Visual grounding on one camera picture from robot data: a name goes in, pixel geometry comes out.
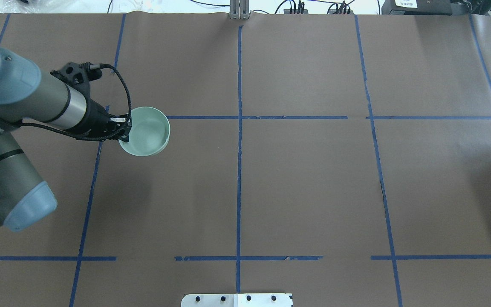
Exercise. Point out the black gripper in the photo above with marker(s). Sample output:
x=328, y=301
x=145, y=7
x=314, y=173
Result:
x=97, y=119

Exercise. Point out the mint green bowl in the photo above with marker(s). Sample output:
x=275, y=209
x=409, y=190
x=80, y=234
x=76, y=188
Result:
x=149, y=133

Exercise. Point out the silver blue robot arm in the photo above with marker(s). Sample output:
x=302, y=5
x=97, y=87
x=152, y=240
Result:
x=58, y=101

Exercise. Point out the black desktop box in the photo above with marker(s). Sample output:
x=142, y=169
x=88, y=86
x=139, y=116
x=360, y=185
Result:
x=417, y=7

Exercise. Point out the aluminium frame post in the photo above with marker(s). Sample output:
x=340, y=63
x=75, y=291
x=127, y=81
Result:
x=239, y=9

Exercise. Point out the white pedestal column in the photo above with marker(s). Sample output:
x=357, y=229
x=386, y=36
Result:
x=238, y=300

